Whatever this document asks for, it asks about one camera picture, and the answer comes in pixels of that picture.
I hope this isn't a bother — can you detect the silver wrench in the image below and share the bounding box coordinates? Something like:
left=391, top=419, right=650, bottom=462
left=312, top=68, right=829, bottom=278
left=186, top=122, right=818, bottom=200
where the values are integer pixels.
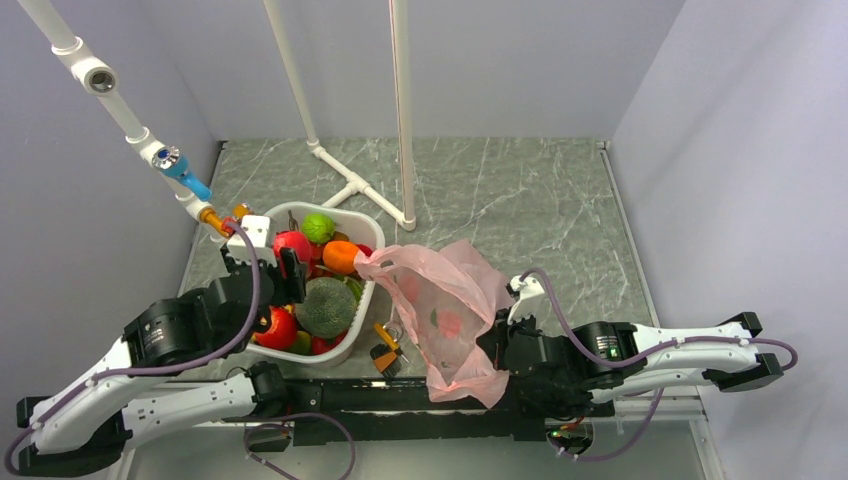
left=383, top=320, right=405, bottom=343

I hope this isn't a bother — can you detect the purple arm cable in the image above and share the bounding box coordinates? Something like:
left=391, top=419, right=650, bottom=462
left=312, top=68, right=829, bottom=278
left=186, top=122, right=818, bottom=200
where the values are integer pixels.
left=3, top=220, right=263, bottom=477
left=519, top=266, right=800, bottom=465

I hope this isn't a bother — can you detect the red fake fruit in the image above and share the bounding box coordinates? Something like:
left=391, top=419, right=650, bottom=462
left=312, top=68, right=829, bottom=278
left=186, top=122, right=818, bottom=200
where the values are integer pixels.
left=272, top=230, right=312, bottom=277

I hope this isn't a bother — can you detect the orange fake fruit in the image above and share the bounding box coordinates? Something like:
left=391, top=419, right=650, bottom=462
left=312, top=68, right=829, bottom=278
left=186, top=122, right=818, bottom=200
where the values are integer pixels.
left=322, top=240, right=360, bottom=275

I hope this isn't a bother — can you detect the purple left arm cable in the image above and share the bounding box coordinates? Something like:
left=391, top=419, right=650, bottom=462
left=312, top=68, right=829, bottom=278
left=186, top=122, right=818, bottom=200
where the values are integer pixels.
left=3, top=220, right=263, bottom=477

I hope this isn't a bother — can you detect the white pipe with faucet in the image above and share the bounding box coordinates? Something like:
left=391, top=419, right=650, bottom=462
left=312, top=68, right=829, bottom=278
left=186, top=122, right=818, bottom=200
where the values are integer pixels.
left=19, top=1, right=256, bottom=247

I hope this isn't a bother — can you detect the white plastic basket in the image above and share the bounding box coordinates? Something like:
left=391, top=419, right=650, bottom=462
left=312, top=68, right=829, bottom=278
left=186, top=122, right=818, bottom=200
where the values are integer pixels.
left=245, top=201, right=385, bottom=368

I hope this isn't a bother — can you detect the white PVC pipe frame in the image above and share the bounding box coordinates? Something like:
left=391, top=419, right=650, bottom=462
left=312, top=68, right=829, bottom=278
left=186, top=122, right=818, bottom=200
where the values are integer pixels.
left=263, top=1, right=417, bottom=231

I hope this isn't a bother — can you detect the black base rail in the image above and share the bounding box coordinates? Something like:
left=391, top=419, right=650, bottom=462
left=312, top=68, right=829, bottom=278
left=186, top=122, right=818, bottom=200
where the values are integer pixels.
left=245, top=377, right=608, bottom=446

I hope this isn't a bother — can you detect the red apple front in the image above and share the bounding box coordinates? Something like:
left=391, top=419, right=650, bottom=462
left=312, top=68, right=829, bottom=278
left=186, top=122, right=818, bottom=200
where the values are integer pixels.
left=253, top=307, right=298, bottom=351

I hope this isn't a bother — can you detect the green netted melon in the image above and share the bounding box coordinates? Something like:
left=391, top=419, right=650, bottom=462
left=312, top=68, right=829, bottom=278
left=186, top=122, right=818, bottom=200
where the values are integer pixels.
left=294, top=277, right=358, bottom=339

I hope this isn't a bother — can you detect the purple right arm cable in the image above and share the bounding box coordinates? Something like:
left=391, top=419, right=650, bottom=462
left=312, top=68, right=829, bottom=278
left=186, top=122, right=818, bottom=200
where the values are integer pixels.
left=519, top=266, right=800, bottom=465

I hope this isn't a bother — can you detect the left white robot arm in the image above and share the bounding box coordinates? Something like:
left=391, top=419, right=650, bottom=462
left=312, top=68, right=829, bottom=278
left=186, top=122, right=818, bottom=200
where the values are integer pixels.
left=4, top=215, right=311, bottom=478

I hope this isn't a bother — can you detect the pink plastic bag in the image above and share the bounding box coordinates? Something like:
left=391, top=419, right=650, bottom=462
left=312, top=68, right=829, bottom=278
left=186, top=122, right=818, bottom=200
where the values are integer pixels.
left=353, top=240, right=514, bottom=409

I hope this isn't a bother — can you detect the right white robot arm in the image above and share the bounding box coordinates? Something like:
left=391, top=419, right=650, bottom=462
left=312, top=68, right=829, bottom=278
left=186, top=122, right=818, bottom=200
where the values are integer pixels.
left=477, top=268, right=799, bottom=415

